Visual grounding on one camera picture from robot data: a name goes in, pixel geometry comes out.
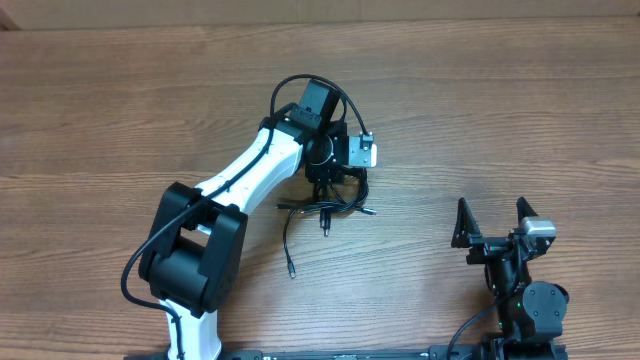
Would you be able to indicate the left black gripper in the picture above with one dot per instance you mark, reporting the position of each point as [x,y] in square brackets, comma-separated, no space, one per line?
[324,171]

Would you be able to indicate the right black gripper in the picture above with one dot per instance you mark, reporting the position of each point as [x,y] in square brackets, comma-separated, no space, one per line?
[466,235]

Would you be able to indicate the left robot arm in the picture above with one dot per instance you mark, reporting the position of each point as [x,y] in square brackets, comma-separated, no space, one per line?
[191,257]

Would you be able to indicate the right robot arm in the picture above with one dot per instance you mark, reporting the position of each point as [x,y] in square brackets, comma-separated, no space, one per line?
[529,313]

